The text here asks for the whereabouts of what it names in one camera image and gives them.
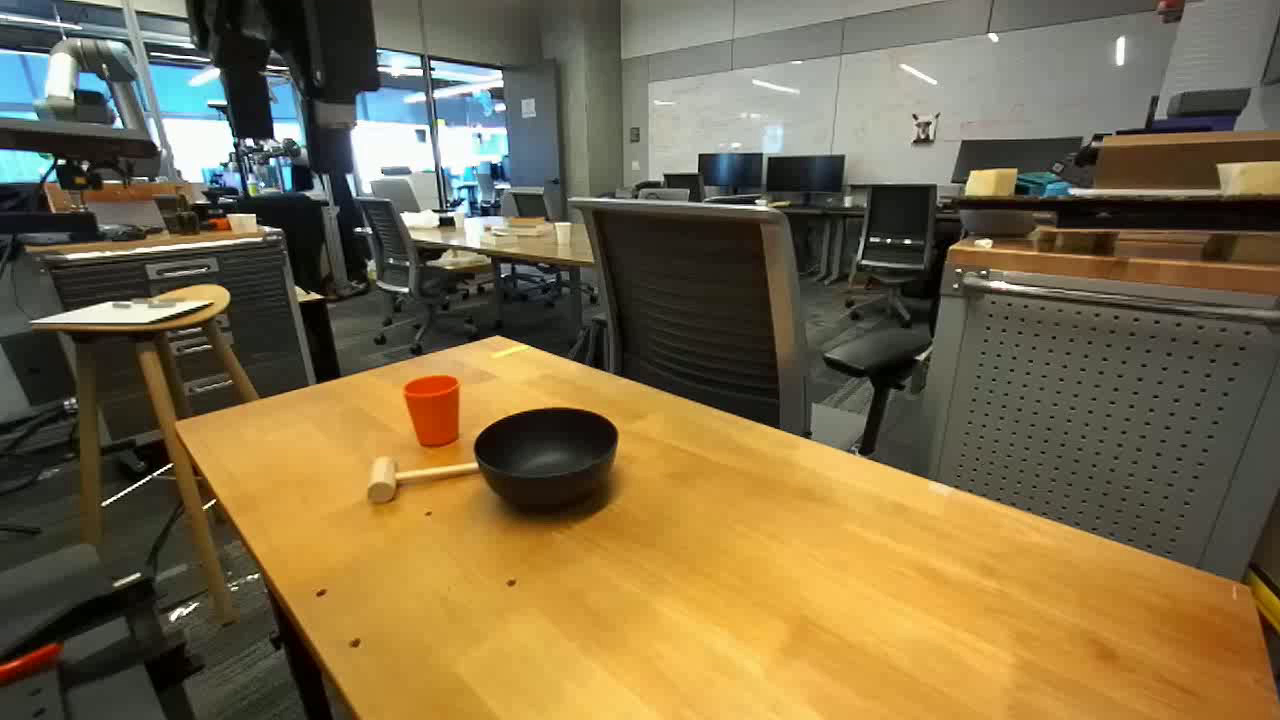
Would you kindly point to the small wooden mallet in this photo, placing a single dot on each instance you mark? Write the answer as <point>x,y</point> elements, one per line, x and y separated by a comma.
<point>390,477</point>

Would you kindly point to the dark computer monitor left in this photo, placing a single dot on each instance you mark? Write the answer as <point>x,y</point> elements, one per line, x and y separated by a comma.
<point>733,174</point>

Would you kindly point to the dark computer monitor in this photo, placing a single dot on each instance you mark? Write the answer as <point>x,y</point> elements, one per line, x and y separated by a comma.
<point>733,174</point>
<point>806,177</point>

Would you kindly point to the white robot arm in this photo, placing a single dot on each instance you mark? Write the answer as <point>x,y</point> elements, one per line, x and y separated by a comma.
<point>326,47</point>

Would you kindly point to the grey cabinet with labels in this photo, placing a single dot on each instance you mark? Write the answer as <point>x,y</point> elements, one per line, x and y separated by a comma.
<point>122,289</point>

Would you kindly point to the black office chair background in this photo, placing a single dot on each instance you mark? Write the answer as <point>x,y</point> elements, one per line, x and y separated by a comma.
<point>893,249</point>

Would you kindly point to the wooden stool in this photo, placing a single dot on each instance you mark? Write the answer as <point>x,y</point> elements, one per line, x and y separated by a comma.
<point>143,344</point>

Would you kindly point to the black bowl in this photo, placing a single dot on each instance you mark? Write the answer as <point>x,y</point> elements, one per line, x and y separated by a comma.
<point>546,456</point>

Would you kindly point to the dark computer monitor right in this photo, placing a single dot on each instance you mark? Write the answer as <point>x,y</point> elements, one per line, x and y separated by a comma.
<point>806,177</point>

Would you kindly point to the grey mesh office chair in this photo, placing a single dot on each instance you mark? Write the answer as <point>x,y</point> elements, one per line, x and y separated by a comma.
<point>704,300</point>

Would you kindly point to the orange plastic cup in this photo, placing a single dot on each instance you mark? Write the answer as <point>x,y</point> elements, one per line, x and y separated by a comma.
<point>435,408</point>

